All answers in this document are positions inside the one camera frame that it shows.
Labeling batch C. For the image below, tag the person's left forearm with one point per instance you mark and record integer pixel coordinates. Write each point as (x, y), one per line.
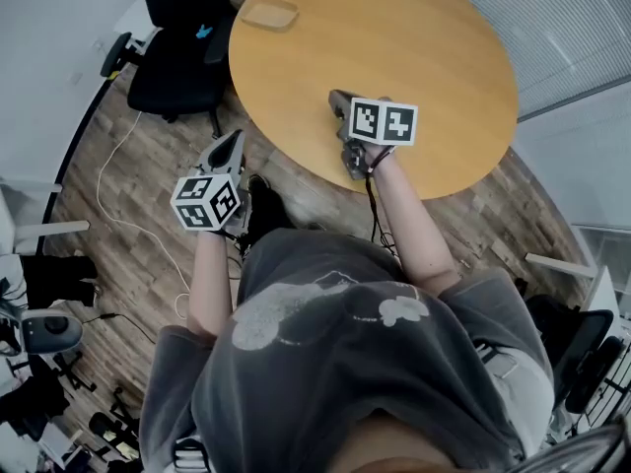
(209, 284)

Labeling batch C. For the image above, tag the small blue toy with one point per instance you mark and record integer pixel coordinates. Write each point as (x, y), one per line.
(204, 31)

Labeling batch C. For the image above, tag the round wooden table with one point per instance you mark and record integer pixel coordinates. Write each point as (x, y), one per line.
(419, 52)

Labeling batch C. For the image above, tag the person's right forearm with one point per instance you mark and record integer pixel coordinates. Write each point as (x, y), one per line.
(419, 234)

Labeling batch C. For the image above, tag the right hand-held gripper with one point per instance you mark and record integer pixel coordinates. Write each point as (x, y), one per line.
(382, 121)

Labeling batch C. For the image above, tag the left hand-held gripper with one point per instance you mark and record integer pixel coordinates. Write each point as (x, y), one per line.
(204, 202)

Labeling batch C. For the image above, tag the person's light grey trousers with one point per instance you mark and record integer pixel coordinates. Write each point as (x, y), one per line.
(522, 387)

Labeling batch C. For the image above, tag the white table leg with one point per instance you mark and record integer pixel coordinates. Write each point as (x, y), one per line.
(559, 264)

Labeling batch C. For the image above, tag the white desk frame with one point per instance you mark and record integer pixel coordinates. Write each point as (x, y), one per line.
(51, 229)

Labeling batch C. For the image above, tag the person's black shoe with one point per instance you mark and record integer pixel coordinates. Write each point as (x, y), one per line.
(268, 207)

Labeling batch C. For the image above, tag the person's grey printed t-shirt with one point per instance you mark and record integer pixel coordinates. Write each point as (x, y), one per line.
(335, 362)

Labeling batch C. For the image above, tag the black mesh office chair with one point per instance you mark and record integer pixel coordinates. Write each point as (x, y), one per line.
(577, 353)

